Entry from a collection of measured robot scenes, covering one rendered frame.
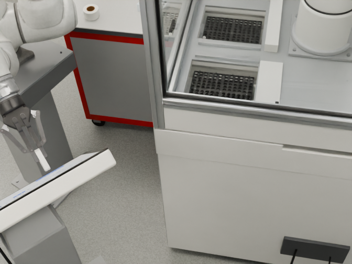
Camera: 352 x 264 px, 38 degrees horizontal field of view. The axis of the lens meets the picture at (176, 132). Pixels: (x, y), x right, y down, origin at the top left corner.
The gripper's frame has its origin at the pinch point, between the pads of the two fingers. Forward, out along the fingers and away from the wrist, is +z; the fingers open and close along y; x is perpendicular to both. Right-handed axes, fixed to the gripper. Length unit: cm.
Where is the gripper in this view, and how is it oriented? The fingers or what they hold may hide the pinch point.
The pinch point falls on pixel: (42, 160)
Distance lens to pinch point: 156.7
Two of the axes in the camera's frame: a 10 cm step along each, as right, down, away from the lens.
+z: 4.7, 8.8, 1.0
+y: 8.1, -4.8, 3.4
